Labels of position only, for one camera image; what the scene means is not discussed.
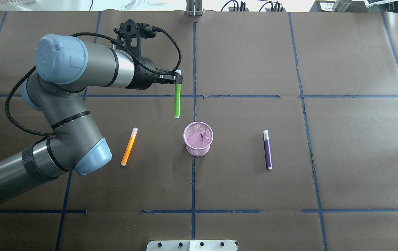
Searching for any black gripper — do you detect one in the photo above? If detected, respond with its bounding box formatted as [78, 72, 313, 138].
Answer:
[129, 56, 183, 90]

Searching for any green highlighter pen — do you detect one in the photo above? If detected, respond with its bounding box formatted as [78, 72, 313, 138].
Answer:
[174, 70, 183, 119]

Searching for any orange highlighter pen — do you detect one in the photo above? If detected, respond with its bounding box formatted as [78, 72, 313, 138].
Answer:
[120, 127, 138, 167]

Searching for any purple highlighter pen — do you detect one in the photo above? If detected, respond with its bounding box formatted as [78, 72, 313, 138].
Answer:
[263, 130, 273, 170]

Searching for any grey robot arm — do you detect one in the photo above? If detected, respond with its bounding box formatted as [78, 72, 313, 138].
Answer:
[0, 33, 182, 204]

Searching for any pink mesh pen holder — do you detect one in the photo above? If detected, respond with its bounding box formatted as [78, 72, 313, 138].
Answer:
[183, 121, 213, 157]

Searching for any black braided left cable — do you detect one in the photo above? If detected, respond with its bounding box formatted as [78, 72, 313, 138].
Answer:
[5, 26, 182, 136]

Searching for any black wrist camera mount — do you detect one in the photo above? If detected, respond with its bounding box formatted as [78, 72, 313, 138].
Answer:
[113, 19, 156, 58]

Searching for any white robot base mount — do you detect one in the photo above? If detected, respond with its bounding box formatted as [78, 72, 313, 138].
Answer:
[146, 239, 239, 251]

